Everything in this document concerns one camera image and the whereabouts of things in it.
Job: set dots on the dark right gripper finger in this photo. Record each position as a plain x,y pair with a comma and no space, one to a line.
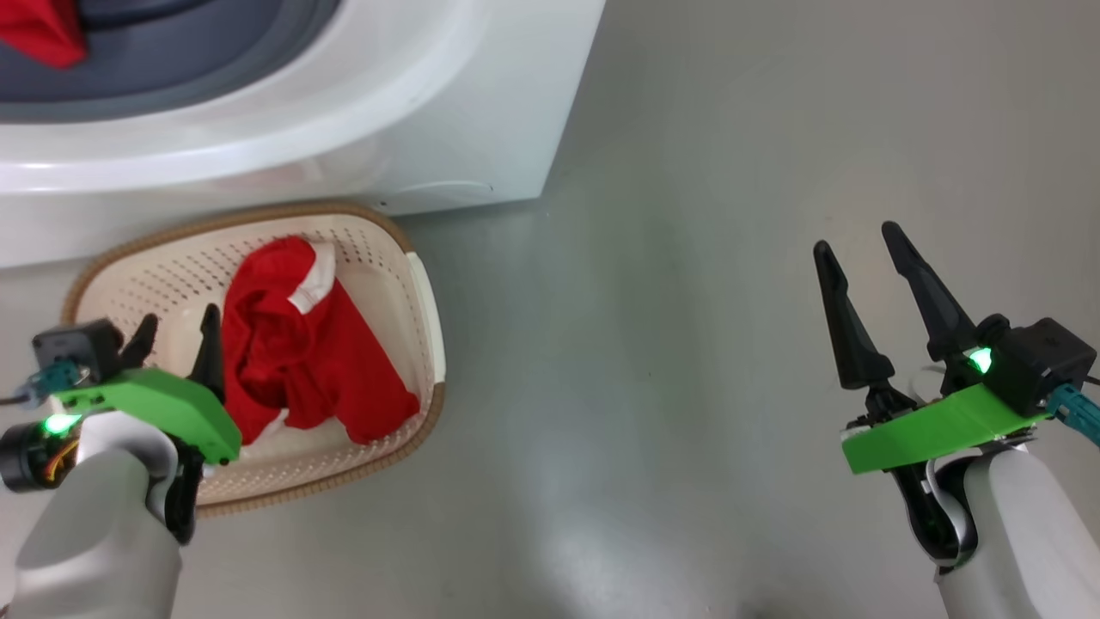
851,335
937,301

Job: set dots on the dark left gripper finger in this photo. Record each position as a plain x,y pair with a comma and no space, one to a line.
139,344
210,361

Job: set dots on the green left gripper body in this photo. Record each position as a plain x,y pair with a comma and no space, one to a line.
163,404

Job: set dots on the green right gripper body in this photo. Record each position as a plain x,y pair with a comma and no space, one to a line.
928,434

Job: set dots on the red garment white trim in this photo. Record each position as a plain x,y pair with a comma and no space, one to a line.
39,30
301,361

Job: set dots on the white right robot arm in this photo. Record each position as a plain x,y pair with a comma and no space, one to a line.
1023,533

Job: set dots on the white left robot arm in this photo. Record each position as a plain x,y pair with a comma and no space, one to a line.
94,533

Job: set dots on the cream laundry basket brown rim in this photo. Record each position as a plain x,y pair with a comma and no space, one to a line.
378,258

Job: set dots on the white front-load washing machine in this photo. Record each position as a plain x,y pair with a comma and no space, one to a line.
430,103

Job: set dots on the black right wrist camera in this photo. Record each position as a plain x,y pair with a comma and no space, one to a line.
1044,361

